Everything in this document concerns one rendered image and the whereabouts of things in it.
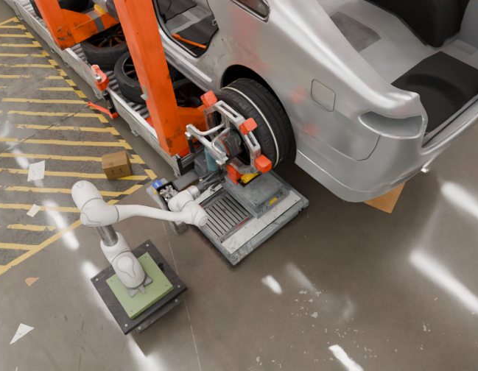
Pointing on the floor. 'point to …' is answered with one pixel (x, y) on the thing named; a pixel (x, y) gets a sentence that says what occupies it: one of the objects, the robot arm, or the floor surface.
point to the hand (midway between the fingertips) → (221, 173)
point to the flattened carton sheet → (387, 203)
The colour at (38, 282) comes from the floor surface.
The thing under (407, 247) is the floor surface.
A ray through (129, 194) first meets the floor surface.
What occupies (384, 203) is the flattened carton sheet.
